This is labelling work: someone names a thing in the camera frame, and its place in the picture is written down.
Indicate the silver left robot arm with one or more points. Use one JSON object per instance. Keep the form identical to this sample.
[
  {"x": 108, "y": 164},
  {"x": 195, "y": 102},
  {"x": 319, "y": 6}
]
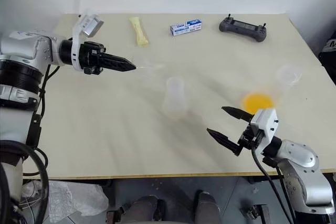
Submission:
[{"x": 21, "y": 43}]

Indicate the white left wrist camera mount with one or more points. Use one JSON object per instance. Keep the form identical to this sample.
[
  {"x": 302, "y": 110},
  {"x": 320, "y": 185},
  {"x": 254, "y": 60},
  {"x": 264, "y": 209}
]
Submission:
[{"x": 86, "y": 24}]

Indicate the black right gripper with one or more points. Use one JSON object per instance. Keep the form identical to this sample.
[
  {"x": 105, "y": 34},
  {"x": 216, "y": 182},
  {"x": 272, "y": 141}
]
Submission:
[{"x": 248, "y": 138}]

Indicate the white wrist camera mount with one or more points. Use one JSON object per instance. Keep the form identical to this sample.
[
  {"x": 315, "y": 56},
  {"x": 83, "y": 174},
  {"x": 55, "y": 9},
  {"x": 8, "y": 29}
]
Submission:
[
  {"x": 266, "y": 121},
  {"x": 86, "y": 24}
]

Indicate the black object with white print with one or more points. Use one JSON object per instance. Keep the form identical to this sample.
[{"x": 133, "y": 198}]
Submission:
[{"x": 328, "y": 51}]

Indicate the dark metal bracket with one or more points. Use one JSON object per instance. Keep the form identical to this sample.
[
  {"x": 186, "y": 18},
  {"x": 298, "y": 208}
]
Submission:
[{"x": 258, "y": 213}]

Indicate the yellow plastic packet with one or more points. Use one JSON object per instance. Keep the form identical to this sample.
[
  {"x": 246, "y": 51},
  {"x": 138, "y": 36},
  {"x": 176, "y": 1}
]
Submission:
[{"x": 139, "y": 31}]

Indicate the crumpled clear plastic bag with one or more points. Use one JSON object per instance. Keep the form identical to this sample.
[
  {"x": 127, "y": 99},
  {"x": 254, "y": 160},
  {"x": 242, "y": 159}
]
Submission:
[{"x": 76, "y": 197}]

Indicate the blue and white box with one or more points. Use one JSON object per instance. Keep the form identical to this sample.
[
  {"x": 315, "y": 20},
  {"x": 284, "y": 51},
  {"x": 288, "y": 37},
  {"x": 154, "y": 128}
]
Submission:
[{"x": 185, "y": 27}]

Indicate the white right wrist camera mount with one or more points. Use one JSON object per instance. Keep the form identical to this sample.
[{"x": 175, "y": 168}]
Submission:
[{"x": 266, "y": 121}]

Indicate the clear cup with orange liquid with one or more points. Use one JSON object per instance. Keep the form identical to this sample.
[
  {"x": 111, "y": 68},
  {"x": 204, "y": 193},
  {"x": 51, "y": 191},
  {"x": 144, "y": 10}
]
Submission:
[{"x": 257, "y": 102}]

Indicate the empty clear plastic cup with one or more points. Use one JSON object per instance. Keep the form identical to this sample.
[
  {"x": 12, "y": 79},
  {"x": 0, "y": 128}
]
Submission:
[{"x": 288, "y": 74}]

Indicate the grey remote controller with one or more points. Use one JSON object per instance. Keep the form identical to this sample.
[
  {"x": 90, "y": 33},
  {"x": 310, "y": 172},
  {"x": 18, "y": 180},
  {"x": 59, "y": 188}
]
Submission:
[{"x": 242, "y": 27}]

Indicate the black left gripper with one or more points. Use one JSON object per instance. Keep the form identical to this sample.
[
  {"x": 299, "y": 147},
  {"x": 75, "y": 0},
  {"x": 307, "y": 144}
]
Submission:
[{"x": 90, "y": 56}]

